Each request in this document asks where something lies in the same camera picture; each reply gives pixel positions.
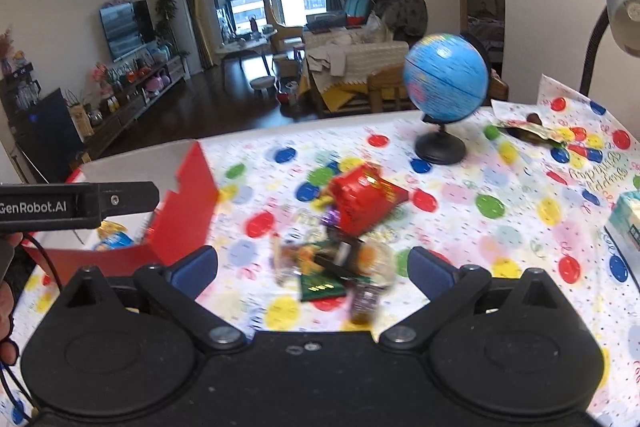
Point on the purple candy packet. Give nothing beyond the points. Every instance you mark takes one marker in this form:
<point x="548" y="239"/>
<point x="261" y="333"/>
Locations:
<point x="331" y="218"/>

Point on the blue desk globe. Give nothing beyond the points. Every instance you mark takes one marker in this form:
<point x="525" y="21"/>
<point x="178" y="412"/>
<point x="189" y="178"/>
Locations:
<point x="447" y="78"/>

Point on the blue snack packet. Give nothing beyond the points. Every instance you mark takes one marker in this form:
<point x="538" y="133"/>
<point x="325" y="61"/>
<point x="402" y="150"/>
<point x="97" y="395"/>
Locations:
<point x="113" y="241"/>

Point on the silver desk lamp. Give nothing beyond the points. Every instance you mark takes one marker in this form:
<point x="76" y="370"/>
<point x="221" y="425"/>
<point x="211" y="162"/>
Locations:
<point x="621" y="17"/>

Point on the yellow gold snack packet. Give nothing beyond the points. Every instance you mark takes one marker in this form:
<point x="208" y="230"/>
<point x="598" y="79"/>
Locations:
<point x="108" y="228"/>

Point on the round coffee table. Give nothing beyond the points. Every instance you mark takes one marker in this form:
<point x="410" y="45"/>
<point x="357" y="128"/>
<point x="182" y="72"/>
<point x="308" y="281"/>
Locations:
<point x="238" y="49"/>

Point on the tissue pack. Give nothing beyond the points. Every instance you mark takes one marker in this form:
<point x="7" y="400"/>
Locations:
<point x="623" y="226"/>

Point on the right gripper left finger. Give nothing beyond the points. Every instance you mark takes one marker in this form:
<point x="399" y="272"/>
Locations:
<point x="172" y="292"/>

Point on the green snack packet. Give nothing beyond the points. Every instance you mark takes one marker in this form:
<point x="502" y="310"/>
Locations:
<point x="321" y="285"/>

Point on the red white cardboard box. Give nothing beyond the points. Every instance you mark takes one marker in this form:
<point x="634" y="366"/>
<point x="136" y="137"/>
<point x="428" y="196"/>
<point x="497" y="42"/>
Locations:
<point x="146" y="229"/>

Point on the wooden chair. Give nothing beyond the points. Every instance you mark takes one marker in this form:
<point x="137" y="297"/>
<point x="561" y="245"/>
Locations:
<point x="387" y="92"/>

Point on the person left hand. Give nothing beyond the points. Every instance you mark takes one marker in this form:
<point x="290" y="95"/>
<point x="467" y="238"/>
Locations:
<point x="9" y="350"/>

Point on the tv cabinet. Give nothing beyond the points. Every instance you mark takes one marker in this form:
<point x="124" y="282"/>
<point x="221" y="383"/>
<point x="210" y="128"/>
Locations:
<point x="137" y="97"/>

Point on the sofa with cream cover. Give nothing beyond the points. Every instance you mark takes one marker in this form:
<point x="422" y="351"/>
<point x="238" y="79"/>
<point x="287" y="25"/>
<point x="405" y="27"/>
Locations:
<point x="339" y="61"/>

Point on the large red snack bag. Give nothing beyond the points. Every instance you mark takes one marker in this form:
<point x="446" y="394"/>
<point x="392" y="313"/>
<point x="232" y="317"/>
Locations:
<point x="363" y="197"/>

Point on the small round stool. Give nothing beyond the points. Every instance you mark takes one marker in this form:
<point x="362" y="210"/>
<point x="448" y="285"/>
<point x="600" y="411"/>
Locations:
<point x="264" y="85"/>

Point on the balloon print tablecloth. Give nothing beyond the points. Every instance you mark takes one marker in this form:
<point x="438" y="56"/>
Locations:
<point x="554" y="341"/>

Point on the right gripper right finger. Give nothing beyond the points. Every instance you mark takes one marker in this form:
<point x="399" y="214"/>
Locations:
<point x="451" y="293"/>

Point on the television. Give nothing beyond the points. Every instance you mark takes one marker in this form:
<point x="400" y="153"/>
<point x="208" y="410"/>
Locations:
<point x="127" y="27"/>

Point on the clear pastry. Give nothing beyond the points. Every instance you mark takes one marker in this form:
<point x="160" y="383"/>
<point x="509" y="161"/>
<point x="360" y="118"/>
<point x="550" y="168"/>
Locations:
<point x="376" y="261"/>

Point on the wrapper near lamp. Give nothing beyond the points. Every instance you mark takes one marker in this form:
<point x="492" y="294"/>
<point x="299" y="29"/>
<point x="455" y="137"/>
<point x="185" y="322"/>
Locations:
<point x="532" y="132"/>

